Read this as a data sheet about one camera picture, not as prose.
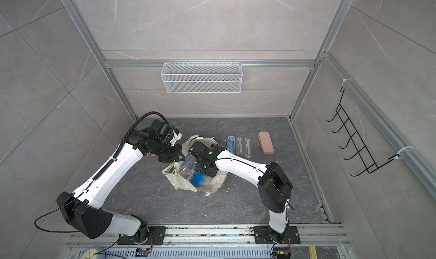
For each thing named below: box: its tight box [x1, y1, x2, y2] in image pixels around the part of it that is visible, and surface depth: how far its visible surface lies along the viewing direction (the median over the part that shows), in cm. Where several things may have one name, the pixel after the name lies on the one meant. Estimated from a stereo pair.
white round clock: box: [81, 248, 98, 259], surface depth 67 cm
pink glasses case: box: [257, 131, 275, 156], surface depth 106 cm
